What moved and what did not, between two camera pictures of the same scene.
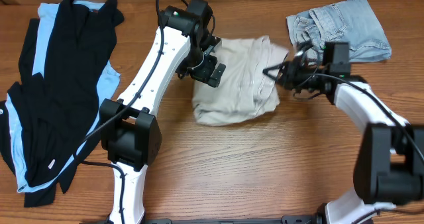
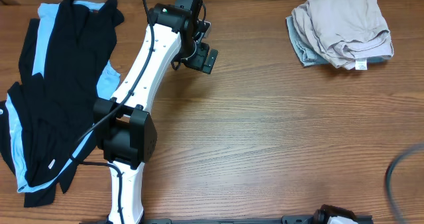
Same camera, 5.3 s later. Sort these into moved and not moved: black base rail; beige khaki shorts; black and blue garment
Moved: beige khaki shorts
Not moved: black and blue garment; black base rail
